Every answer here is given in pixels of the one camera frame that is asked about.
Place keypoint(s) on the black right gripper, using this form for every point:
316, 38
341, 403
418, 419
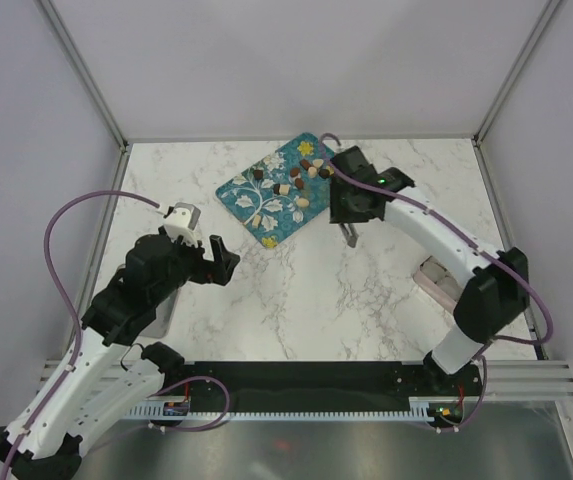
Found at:
337, 213

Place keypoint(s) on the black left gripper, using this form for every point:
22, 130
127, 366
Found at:
217, 271

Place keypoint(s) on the metal tongs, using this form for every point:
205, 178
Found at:
350, 234

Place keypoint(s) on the beige oval chocolate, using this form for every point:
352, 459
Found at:
302, 202

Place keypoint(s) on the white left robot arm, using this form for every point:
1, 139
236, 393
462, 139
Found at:
50, 438

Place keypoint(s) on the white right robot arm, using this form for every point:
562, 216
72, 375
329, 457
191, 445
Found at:
492, 281

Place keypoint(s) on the brown white block chocolate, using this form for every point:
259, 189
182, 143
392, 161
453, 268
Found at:
281, 189

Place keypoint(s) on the pink chocolate box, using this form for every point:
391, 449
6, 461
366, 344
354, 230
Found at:
438, 283

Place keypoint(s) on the teal floral tray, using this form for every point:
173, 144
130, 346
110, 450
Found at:
271, 219

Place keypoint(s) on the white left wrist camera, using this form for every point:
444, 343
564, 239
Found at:
181, 224

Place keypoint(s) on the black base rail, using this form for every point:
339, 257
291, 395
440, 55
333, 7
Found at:
320, 386

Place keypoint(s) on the white slotted cable duct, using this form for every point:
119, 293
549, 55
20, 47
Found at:
417, 410

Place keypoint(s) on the aluminium frame post right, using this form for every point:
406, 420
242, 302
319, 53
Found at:
527, 49

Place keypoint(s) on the aluminium frame post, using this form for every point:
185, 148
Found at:
64, 38
527, 49

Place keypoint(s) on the aluminium frame post left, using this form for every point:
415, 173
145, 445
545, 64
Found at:
64, 38

